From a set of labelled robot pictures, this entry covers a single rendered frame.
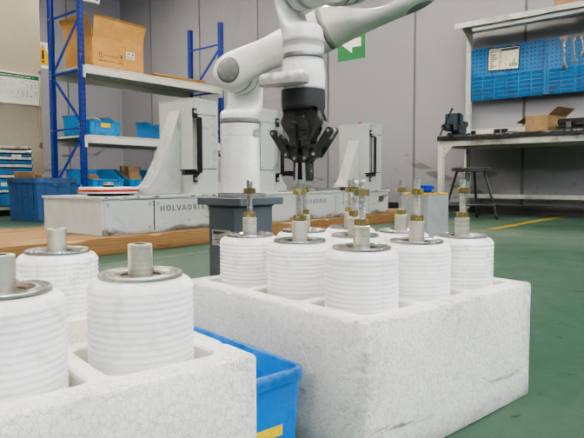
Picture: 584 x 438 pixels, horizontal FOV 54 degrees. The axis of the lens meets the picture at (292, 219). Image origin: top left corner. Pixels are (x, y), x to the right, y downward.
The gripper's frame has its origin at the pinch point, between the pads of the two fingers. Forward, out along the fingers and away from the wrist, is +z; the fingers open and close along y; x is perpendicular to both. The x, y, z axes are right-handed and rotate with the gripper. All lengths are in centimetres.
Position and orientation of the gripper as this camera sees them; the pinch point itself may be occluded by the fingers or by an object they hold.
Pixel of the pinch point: (303, 173)
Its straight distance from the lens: 99.1
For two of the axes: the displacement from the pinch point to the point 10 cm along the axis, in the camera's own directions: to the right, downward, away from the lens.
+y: -8.3, -0.3, 5.5
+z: 0.0, 10.0, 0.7
